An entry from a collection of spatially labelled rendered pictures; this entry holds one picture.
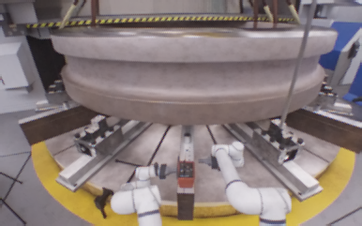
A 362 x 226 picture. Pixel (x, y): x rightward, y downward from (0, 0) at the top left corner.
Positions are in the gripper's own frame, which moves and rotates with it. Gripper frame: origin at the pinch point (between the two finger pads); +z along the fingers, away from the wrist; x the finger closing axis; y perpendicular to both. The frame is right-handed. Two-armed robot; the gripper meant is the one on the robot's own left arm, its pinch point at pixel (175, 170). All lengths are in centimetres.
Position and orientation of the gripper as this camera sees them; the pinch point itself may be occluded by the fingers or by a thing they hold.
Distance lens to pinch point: 156.1
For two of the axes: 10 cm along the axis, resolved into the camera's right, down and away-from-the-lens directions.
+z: 9.9, -0.9, -1.1
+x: -0.5, 4.8, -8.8
